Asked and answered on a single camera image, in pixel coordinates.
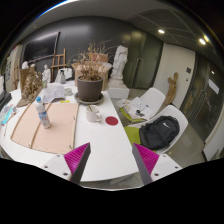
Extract white pedestal block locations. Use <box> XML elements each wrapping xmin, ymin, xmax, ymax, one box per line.
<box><xmin>106</xmin><ymin>78</ymin><xmax>131</xmax><ymax>100</ymax></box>

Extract tall wooden figure sculpture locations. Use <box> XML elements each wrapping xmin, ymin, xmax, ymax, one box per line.
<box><xmin>163</xmin><ymin>72</ymin><xmax>179</xmax><ymax>108</ymax></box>

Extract black backpack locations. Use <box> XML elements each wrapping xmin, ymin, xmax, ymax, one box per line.
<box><xmin>138</xmin><ymin>115</ymin><xmax>181</xmax><ymax>151</ymax></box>

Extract grey plant saucer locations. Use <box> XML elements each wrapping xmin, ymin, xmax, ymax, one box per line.
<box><xmin>73</xmin><ymin>92</ymin><xmax>105</xmax><ymax>106</ymax></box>

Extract stack of white papers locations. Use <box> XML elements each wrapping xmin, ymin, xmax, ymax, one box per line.
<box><xmin>123</xmin><ymin>96</ymin><xmax>154</xmax><ymax>121</ymax></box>

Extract white plaster statue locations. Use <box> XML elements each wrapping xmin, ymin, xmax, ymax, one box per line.
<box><xmin>109</xmin><ymin>45</ymin><xmax>129</xmax><ymax>81</ymax></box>

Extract black flat case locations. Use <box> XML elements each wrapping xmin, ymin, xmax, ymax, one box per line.
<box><xmin>0</xmin><ymin>89</ymin><xmax>13</xmax><ymax>111</ymax></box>

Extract black wall screen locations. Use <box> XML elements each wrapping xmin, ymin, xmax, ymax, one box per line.
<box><xmin>22</xmin><ymin>31</ymin><xmax>60</xmax><ymax>63</ymax></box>

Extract recessed ceiling spotlights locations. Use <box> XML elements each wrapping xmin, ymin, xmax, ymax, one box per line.
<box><xmin>158</xmin><ymin>29</ymin><xmax>208</xmax><ymax>46</ymax></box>

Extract teal plastic packet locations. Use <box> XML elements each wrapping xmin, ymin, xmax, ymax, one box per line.
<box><xmin>0</xmin><ymin>103</ymin><xmax>18</xmax><ymax>126</ymax></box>

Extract brown cardboard box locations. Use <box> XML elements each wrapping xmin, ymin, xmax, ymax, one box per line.
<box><xmin>73</xmin><ymin>53</ymin><xmax>113</xmax><ymax>91</ymax></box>

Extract white plastic chair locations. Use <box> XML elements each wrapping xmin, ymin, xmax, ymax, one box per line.
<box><xmin>123</xmin><ymin>104</ymin><xmax>189</xmax><ymax>155</ymax></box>
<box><xmin>114</xmin><ymin>87</ymin><xmax>167</xmax><ymax>124</ymax></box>

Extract light wooden panel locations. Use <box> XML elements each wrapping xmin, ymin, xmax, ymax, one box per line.
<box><xmin>10</xmin><ymin>101</ymin><xmax>80</xmax><ymax>155</ymax></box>

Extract flat round red coaster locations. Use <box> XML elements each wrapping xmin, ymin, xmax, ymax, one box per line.
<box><xmin>105</xmin><ymin>115</ymin><xmax>120</xmax><ymax>127</ymax></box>

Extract green seat cushion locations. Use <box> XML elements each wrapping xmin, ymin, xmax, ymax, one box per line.
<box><xmin>119</xmin><ymin>107</ymin><xmax>148</xmax><ymax>124</ymax></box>
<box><xmin>123</xmin><ymin>125</ymin><xmax>158</xmax><ymax>154</ymax></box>

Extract wooden easel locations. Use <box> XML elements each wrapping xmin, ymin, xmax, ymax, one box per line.
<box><xmin>50</xmin><ymin>48</ymin><xmax>68</xmax><ymax>83</ymax></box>

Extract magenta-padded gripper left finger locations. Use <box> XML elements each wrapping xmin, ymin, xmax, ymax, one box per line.
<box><xmin>41</xmin><ymin>142</ymin><xmax>92</xmax><ymax>185</ymax></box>

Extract long ceiling light strip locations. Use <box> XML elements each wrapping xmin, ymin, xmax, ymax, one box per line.
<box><xmin>36</xmin><ymin>0</ymin><xmax>78</xmax><ymax>18</ymax></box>

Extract white ceramic mug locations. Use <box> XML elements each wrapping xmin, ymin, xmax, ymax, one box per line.
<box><xmin>85</xmin><ymin>104</ymin><xmax>102</xmax><ymax>123</ymax></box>

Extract dried plant in grey pot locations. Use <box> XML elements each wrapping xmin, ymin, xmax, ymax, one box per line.
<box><xmin>68</xmin><ymin>39</ymin><xmax>114</xmax><ymax>102</ymax></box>

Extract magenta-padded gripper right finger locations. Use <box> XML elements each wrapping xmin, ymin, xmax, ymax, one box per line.
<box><xmin>132</xmin><ymin>143</ymin><xmax>183</xmax><ymax>185</ymax></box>

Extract clear blue-capped water bottle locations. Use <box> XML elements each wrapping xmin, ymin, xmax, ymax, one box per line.
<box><xmin>34</xmin><ymin>96</ymin><xmax>52</xmax><ymax>130</ymax></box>

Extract white cabinet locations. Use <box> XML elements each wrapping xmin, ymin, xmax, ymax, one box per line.
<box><xmin>4</xmin><ymin>44</ymin><xmax>24</xmax><ymax>93</ymax></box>

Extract dark double door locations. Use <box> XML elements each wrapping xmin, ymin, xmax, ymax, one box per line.
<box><xmin>128</xmin><ymin>31</ymin><xmax>164</xmax><ymax>90</ymax></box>

